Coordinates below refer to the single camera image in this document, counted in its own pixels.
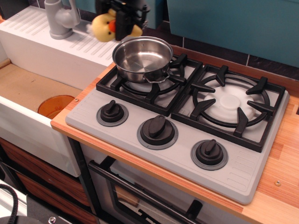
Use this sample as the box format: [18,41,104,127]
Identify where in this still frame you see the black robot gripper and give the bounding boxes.
[110,0,150,41]

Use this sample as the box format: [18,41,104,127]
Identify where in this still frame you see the yellow stuffed duck toy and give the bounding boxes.
[86,9,143,42]

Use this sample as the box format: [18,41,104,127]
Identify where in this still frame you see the stainless steel pan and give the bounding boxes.
[112,36,173,84]

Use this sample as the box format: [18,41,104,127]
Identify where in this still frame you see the grey toy faucet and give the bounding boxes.
[44,0,80,40]

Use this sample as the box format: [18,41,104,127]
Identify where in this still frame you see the black left burner grate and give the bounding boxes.
[96,54,203,116]

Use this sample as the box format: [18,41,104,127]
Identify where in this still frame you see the black burner grate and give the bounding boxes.
[96,54,203,116]
[171,64,287,153]

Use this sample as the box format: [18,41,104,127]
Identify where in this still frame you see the black left stove knob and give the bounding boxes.
[96,100,129,127]

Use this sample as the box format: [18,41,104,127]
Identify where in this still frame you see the black stove knob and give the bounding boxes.
[191,139,228,171]
[137,115,178,150]
[96,100,129,127]

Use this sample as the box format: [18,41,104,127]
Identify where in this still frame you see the white toy sink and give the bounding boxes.
[0,6,117,177]

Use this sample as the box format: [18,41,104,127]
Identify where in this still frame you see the orange sink drain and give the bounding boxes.
[37,95,74,119]

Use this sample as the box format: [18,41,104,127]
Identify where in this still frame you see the black middle stove knob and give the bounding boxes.
[137,115,178,150]

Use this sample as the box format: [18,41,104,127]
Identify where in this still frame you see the black right burner grate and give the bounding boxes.
[171,64,287,153]

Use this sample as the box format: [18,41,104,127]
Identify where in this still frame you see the black right stove knob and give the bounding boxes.
[191,139,228,171]

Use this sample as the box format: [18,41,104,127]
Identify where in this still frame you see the grey toy stove top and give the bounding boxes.
[65,88,290,204]

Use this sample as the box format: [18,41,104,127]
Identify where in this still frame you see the wooden drawer front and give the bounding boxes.
[0,139,97,224]

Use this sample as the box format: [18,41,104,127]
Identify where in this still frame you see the oven door with black handle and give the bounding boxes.
[88,156,204,224]

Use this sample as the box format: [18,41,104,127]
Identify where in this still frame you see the black braided cable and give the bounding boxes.
[0,183,19,221]

